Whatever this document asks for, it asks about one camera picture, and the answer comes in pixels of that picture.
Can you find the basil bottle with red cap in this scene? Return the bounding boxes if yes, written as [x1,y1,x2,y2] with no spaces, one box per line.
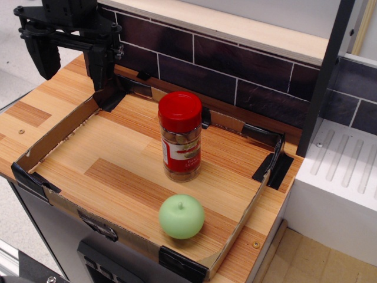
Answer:
[158,91,202,182]

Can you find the white ridged drainboard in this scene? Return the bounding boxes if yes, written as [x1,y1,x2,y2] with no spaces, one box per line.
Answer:
[285,120,376,265]

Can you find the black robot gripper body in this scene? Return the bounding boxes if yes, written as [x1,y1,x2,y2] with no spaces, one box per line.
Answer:
[14,1,122,60]

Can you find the green toy apple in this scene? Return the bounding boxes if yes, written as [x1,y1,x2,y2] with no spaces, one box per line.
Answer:
[158,194,205,239]

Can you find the black vertical shelf post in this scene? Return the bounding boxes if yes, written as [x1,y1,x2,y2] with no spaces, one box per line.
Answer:
[296,1,355,157]

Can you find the light wooden shelf board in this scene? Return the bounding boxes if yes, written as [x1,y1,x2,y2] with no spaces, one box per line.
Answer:
[99,1,329,66]

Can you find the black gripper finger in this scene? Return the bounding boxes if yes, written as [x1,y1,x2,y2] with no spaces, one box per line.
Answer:
[22,32,61,80]
[84,44,114,91]

